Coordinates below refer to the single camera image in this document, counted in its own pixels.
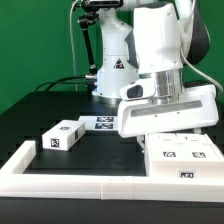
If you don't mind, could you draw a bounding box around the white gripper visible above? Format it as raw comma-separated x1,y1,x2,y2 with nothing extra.
117,80,219,154

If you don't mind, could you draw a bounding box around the white cabinet door panel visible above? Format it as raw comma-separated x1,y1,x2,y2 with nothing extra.
179,134,224,161
146,133,184,161

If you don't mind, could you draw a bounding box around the white cabinet body box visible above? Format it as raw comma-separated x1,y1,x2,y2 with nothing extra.
144,133,224,179

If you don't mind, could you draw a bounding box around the small white cabinet top block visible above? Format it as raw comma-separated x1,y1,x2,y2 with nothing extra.
42,120,85,151

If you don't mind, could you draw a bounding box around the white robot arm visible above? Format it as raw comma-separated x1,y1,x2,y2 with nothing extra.
88,0,218,138

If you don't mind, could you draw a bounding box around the white marker sheet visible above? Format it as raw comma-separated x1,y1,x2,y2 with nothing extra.
79,116,118,131

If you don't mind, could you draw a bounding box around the black cable bundle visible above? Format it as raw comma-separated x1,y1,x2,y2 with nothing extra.
34,75,98,93

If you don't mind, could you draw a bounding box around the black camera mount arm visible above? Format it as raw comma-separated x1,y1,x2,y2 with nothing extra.
75,0,124,75

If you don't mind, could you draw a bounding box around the white cable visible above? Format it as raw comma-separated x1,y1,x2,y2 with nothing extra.
68,0,81,92

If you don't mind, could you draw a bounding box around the white U-shaped border frame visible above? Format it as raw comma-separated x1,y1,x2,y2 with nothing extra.
0,141,224,203

